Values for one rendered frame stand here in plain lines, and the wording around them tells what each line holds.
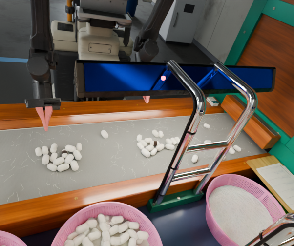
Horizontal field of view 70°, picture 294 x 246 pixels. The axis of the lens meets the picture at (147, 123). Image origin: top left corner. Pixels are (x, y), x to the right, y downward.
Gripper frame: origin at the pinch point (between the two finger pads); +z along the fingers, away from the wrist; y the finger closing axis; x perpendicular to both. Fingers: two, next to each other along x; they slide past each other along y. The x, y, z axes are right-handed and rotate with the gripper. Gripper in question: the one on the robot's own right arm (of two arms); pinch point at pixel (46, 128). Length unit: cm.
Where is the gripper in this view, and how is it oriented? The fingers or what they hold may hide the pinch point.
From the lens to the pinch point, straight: 75.3
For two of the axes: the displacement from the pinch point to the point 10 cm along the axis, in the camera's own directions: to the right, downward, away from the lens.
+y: 9.1, -0.8, 4.0
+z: 1.3, 9.9, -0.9
